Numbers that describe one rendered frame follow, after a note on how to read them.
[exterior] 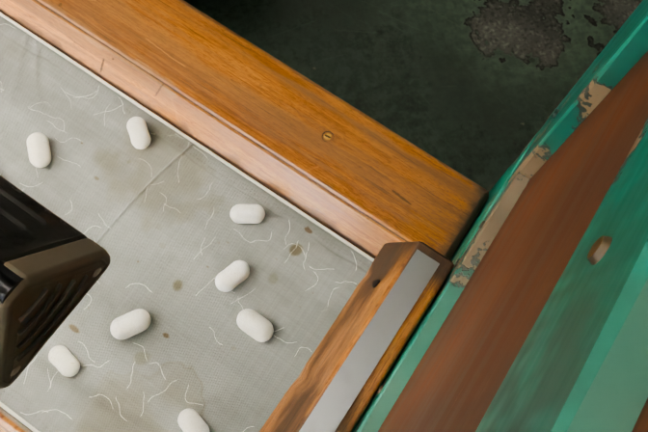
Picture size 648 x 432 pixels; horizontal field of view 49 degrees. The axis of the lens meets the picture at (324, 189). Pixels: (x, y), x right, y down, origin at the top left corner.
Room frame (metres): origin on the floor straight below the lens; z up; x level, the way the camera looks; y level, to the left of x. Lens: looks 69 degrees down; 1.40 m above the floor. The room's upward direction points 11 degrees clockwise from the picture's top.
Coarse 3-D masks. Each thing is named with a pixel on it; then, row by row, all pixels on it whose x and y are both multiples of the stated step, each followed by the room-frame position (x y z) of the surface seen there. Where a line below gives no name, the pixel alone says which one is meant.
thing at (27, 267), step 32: (0, 192) 0.10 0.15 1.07; (0, 224) 0.08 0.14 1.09; (32, 224) 0.08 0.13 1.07; (64, 224) 0.09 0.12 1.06; (0, 256) 0.06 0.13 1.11; (32, 256) 0.06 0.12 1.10; (64, 256) 0.07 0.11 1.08; (96, 256) 0.08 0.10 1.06; (0, 288) 0.04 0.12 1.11; (32, 288) 0.05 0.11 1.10; (64, 288) 0.06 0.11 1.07; (0, 320) 0.03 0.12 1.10; (32, 320) 0.04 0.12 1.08; (64, 320) 0.05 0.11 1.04; (0, 352) 0.02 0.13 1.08; (32, 352) 0.03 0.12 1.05; (0, 384) 0.01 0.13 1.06
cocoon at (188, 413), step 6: (180, 414) 0.02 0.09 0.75; (186, 414) 0.02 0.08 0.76; (192, 414) 0.02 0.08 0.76; (198, 414) 0.03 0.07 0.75; (180, 420) 0.02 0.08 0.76; (186, 420) 0.02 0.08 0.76; (192, 420) 0.02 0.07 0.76; (198, 420) 0.02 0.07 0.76; (180, 426) 0.01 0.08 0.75; (186, 426) 0.01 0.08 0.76; (192, 426) 0.01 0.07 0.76; (198, 426) 0.02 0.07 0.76; (204, 426) 0.02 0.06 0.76
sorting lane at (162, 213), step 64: (0, 64) 0.33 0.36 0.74; (64, 64) 0.34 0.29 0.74; (0, 128) 0.26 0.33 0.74; (64, 128) 0.27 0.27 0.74; (64, 192) 0.20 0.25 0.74; (128, 192) 0.22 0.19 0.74; (192, 192) 0.23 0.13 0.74; (256, 192) 0.24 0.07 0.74; (128, 256) 0.15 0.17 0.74; (192, 256) 0.16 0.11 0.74; (256, 256) 0.18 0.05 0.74; (320, 256) 0.19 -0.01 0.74; (192, 320) 0.11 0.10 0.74; (320, 320) 0.13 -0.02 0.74; (64, 384) 0.03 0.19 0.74; (128, 384) 0.04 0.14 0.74; (192, 384) 0.05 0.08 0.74; (256, 384) 0.06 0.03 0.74
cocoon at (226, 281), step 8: (232, 264) 0.16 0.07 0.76; (240, 264) 0.16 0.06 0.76; (224, 272) 0.15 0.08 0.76; (232, 272) 0.15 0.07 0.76; (240, 272) 0.15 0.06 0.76; (248, 272) 0.16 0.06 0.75; (216, 280) 0.14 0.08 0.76; (224, 280) 0.14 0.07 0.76; (232, 280) 0.15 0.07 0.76; (240, 280) 0.15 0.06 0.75; (224, 288) 0.14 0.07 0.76; (232, 288) 0.14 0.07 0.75
